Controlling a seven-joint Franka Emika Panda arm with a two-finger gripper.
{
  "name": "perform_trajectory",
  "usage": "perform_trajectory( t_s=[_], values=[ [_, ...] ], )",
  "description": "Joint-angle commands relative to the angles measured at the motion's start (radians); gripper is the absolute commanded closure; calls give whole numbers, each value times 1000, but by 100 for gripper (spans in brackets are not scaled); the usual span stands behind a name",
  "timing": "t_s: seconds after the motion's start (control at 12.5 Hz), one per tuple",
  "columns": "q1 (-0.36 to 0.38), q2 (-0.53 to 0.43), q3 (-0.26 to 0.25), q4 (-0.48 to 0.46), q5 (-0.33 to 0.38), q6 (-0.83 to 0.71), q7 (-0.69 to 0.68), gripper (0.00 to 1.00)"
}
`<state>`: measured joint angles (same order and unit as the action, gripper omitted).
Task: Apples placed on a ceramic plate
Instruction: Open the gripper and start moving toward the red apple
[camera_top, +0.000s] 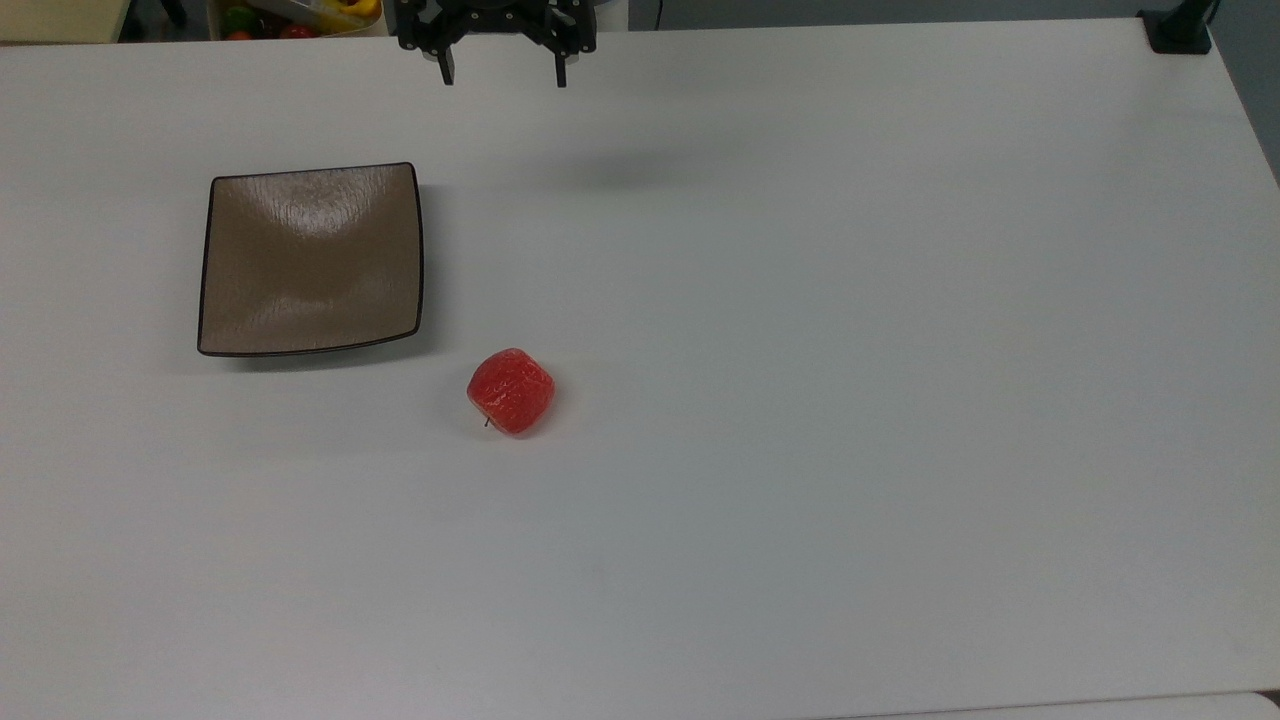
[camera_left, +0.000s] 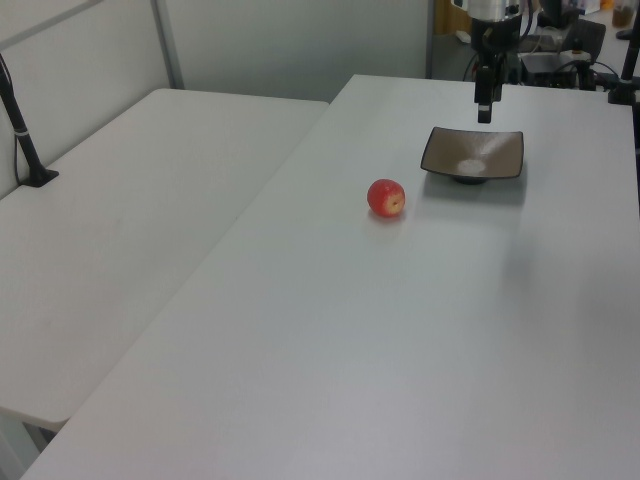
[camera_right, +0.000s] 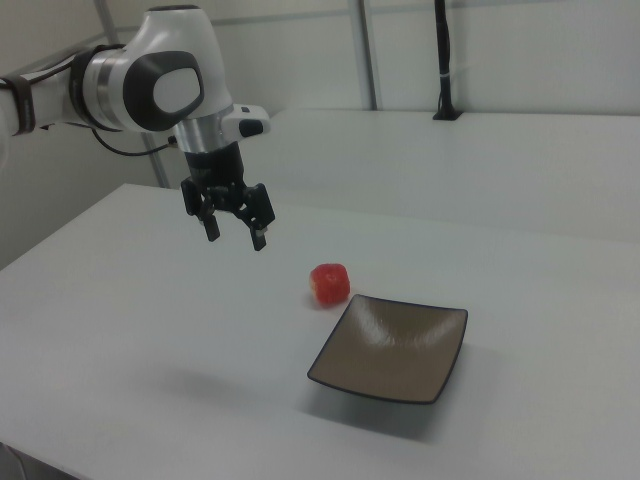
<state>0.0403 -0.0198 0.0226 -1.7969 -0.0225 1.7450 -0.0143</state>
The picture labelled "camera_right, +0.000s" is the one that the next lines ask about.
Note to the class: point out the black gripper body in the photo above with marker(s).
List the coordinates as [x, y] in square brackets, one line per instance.
[216, 172]

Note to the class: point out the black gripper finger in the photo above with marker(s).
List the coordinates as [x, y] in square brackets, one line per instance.
[257, 235]
[212, 227]

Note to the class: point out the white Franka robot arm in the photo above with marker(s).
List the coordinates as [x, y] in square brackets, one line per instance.
[165, 65]

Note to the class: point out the square brown ceramic plate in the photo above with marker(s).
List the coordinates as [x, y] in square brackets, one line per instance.
[390, 347]

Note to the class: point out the red apple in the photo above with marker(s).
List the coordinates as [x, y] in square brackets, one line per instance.
[328, 283]

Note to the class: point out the black pole with base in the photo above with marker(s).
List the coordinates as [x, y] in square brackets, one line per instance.
[444, 60]

